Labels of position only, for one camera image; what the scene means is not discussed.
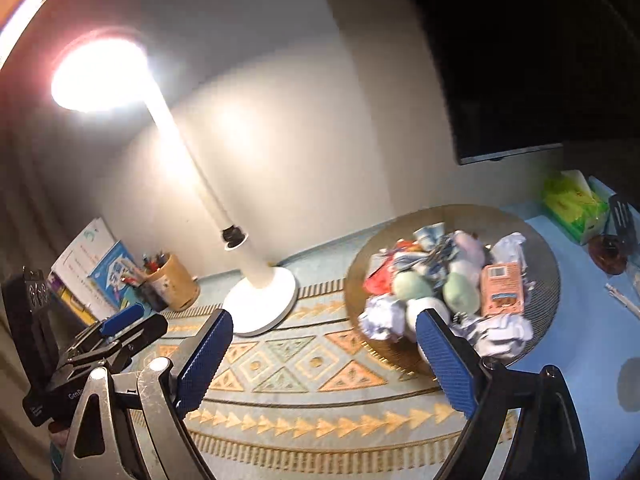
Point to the large crumpled white paper ball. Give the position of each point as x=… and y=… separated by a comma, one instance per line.
x=500, y=335

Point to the black mesh pen holder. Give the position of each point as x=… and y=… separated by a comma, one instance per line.
x=155, y=297

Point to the small orange box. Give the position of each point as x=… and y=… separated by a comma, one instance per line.
x=502, y=290

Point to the amber glass ashtray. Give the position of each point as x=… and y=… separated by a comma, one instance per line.
x=606, y=257

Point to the black monitor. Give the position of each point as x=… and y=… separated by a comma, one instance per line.
x=525, y=60

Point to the bunch of dark pens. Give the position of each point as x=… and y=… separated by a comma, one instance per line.
x=157, y=261

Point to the green plush toy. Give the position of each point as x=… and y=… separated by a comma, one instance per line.
x=412, y=285
x=462, y=292

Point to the white desk lamp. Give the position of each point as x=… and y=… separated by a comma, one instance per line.
x=250, y=270

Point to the red snack packet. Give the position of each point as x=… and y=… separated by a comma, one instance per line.
x=381, y=277

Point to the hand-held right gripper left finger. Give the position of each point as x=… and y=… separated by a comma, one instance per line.
x=205, y=360

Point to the cardboard pen holder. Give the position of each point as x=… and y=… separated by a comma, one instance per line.
x=180, y=282

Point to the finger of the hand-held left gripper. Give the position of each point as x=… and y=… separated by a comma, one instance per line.
x=120, y=321
x=142, y=332

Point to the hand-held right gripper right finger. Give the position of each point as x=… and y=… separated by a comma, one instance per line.
x=447, y=360

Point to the pink bunny plush toy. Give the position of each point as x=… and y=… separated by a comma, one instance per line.
x=472, y=246

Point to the plaid fabric bow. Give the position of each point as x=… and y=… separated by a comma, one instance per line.
x=437, y=257

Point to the blue cartoon cover workbook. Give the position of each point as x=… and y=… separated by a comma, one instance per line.
x=112, y=272

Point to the blue patterned table mat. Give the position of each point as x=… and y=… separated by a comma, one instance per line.
x=310, y=410

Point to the bunch of pencils and pens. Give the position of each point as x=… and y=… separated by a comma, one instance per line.
x=134, y=276

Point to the black slotted spatula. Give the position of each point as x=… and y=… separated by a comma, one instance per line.
x=622, y=220

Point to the white pen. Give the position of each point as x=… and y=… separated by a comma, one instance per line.
x=622, y=300

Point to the purple yellow book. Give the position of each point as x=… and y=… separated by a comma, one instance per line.
x=70, y=302

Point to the brown woven basket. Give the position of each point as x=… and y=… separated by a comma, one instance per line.
x=542, y=285

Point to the stack of books and papers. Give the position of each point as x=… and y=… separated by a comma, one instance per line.
x=85, y=245

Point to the green tissue pack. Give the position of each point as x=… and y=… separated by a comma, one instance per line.
x=575, y=205

